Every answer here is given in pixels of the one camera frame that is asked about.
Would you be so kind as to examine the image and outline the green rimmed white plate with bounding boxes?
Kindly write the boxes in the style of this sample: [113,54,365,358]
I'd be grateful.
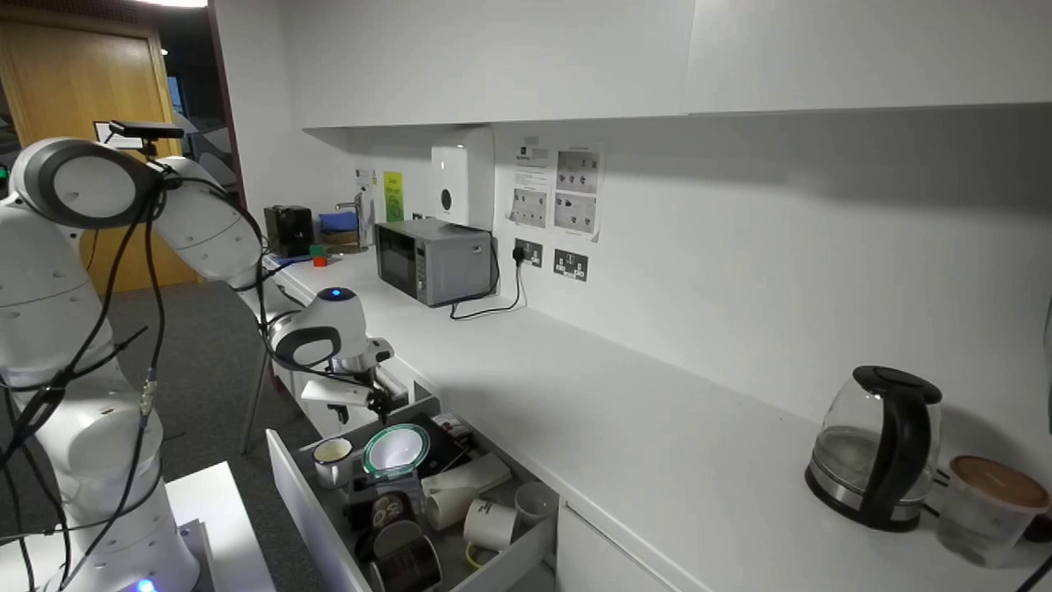
[358,420,437,483]

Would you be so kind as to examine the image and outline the black countertop appliance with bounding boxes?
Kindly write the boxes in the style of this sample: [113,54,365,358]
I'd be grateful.
[264,204,318,259]

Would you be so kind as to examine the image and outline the white mug yellow interior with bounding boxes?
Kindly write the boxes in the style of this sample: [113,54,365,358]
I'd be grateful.
[460,496,518,568]

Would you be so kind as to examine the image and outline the black camera on mount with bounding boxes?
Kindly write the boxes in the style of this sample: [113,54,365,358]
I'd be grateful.
[95,114,186,157]

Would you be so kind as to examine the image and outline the double wall socket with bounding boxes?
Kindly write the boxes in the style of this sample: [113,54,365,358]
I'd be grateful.
[548,245,593,287]
[509,238,546,272]

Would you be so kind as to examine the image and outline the tall white instruction notice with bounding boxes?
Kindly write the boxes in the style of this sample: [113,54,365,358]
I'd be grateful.
[506,134,552,231]

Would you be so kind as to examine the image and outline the white paper towel dispenser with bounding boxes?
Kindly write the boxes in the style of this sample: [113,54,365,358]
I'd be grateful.
[426,145,472,226]

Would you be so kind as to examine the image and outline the small white mug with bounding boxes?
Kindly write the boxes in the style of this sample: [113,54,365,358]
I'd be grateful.
[509,478,558,527]

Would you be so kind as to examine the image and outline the white paper pouch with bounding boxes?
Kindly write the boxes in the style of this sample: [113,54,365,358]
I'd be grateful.
[433,451,517,496]

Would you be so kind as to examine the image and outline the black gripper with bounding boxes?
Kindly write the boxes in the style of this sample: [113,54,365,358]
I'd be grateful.
[356,363,408,428]

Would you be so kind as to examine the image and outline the white tub brown lid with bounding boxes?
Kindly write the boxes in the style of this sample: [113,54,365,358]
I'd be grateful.
[934,451,1052,571]

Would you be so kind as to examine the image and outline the blue box stack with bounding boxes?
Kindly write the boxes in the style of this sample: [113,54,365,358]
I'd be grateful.
[313,207,365,257]

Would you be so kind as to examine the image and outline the white mug blue rim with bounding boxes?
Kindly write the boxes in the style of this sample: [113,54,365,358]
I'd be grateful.
[308,435,358,485]

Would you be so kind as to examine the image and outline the glass electric kettle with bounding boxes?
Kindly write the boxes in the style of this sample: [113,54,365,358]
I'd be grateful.
[803,363,947,535]

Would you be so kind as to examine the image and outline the white robot stand table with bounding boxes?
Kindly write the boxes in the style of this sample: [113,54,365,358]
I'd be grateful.
[0,456,277,592]

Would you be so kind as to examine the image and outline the silver microwave oven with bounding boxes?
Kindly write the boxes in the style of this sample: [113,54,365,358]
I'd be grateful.
[373,218,501,310]

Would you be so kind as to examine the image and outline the wooden door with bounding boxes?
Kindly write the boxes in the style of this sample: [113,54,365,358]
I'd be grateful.
[0,11,202,299]

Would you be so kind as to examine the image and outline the black mug with script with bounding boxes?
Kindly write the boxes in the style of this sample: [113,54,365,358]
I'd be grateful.
[373,519,443,592]

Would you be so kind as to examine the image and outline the white wall cabinets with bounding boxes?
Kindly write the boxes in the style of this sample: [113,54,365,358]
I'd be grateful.
[210,0,1052,130]

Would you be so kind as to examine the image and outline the black microwave power cable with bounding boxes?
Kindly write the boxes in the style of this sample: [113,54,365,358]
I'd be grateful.
[447,250,534,326]

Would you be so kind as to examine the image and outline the white kitchen counter unit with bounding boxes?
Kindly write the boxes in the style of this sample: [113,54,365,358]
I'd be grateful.
[251,242,1052,592]

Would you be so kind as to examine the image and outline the small picture notice sheet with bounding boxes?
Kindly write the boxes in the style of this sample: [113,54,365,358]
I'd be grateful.
[548,191,601,238]
[552,147,601,196]

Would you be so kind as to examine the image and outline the yellow green notice sheet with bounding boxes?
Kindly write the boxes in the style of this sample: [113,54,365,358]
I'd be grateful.
[378,168,408,226]

